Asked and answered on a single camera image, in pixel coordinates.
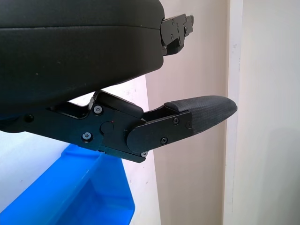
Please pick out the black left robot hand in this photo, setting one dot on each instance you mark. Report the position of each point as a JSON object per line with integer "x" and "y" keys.
{"x": 70, "y": 58}

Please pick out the blue plastic tray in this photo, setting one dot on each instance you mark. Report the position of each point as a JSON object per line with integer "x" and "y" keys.
{"x": 70, "y": 192}

